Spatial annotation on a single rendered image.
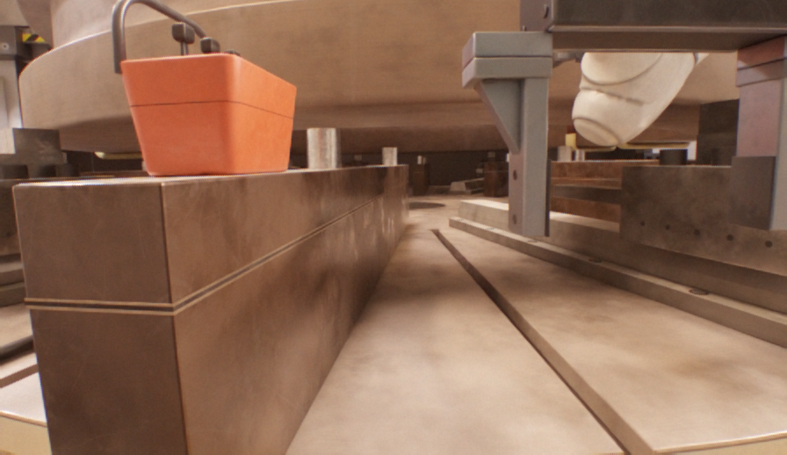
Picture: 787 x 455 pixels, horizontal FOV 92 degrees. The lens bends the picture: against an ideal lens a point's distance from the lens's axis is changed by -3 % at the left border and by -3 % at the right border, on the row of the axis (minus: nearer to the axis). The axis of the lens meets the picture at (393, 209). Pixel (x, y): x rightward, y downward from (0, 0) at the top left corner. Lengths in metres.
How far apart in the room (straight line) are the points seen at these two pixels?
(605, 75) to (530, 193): 0.42
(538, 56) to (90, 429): 0.45
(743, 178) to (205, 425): 0.44
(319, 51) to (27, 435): 0.93
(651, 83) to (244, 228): 0.54
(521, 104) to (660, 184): 1.01
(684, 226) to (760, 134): 0.89
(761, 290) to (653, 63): 0.71
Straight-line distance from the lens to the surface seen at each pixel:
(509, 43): 0.21
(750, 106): 0.30
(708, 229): 1.15
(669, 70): 0.65
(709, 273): 1.26
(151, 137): 0.50
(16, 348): 1.15
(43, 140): 1.70
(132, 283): 0.38
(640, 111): 0.63
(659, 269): 1.35
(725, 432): 0.78
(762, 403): 0.89
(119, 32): 0.53
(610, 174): 2.45
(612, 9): 0.23
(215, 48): 0.58
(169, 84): 0.49
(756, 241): 1.09
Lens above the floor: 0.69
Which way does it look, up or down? 7 degrees down
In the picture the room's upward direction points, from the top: 1 degrees counter-clockwise
